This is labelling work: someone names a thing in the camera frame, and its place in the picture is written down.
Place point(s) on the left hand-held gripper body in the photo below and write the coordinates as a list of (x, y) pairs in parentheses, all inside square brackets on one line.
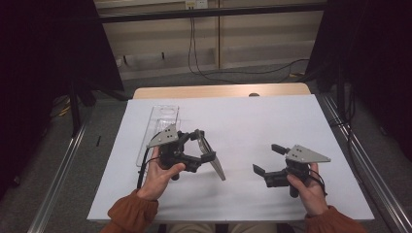
[(171, 152)]

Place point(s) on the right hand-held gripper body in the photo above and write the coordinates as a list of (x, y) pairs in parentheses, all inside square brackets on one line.
[(293, 171)]

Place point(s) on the person's right hand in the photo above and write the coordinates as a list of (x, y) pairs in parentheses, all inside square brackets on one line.
[(309, 194)]

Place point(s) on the person's left hand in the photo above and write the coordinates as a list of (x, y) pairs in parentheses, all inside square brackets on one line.
[(157, 181)]

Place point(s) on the white table mat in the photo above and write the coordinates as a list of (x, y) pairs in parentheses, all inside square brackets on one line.
[(252, 123)]

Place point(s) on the clear plastic tray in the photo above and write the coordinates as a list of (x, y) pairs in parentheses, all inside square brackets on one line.
[(158, 116)]

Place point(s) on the person's right leg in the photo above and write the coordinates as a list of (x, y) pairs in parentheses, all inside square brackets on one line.
[(251, 228)]

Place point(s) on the person's leg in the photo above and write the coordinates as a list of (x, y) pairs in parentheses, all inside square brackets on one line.
[(191, 228), (251, 228)]

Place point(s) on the person's left leg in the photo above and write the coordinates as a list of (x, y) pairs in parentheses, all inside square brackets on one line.
[(191, 228)]

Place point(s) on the black metal stand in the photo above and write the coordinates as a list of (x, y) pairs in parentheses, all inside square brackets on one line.
[(75, 110)]

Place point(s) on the black horizontal bar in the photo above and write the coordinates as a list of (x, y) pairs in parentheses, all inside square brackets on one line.
[(210, 12)]

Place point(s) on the black curtain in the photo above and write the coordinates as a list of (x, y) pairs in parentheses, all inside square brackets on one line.
[(39, 64), (372, 64)]

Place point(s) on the aluminium rail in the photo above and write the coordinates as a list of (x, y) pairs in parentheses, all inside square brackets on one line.
[(372, 168), (55, 184)]

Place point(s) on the white wall outlet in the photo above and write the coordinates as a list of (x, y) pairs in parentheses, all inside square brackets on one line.
[(196, 4)]

